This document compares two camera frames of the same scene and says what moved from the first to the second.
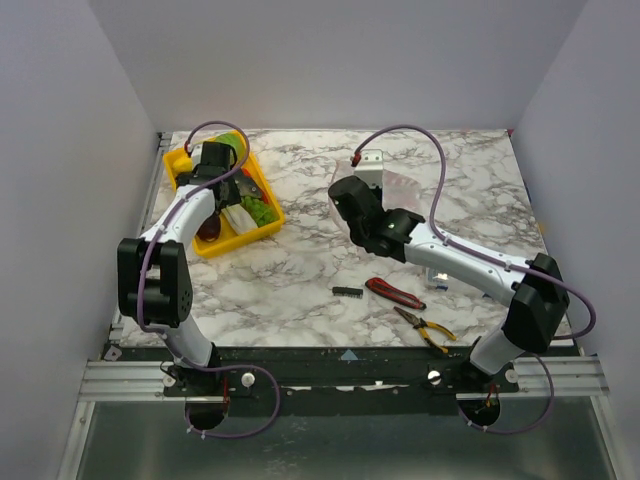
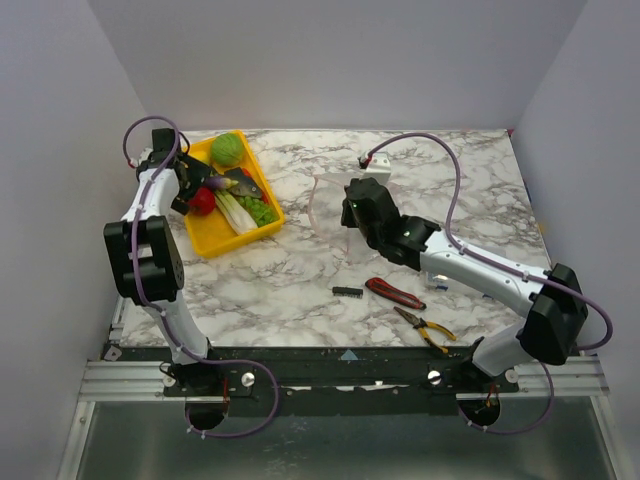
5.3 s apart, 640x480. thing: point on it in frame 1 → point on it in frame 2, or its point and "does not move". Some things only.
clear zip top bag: [399, 191] → [325, 213]
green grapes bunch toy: [261, 212] does not move
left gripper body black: [231, 187] → [182, 159]
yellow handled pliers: [421, 323] does not move
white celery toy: [238, 219] does not move
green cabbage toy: [236, 140] does not move
